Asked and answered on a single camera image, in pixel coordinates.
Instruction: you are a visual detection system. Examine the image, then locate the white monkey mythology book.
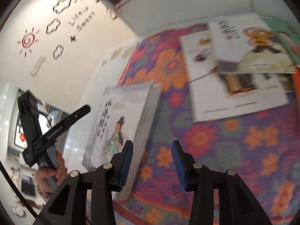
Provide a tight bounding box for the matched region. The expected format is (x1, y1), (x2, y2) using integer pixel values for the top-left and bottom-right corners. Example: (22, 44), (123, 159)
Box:
(208, 13), (296, 75)

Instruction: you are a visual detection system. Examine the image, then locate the white wisdom stories book one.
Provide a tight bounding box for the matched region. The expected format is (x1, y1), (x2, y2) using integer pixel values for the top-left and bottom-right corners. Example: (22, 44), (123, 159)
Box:
(180, 31), (289, 122)

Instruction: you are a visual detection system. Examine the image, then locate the white lady mythology book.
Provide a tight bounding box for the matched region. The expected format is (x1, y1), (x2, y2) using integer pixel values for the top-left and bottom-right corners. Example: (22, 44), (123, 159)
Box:
(82, 82), (152, 171)

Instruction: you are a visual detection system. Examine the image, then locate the red Pinocchio book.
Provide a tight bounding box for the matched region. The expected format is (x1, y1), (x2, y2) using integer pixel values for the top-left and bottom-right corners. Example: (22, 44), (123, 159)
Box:
(292, 67), (300, 102)

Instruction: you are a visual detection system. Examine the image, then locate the floral woven tablecloth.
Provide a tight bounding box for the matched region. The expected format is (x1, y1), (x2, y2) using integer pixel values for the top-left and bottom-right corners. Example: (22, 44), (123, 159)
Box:
(114, 24), (299, 224)

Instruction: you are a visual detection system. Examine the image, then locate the white bookshelf cabinet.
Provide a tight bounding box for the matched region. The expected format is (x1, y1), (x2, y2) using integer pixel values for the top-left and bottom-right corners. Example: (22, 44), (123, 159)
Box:
(114, 0), (299, 37)

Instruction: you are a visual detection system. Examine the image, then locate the person's left hand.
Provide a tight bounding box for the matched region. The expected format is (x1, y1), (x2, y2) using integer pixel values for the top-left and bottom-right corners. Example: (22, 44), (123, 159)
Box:
(34, 151), (68, 194)

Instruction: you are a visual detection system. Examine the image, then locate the green poetry book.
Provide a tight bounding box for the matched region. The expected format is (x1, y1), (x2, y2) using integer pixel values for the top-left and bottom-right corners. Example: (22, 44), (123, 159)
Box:
(261, 16), (299, 68)

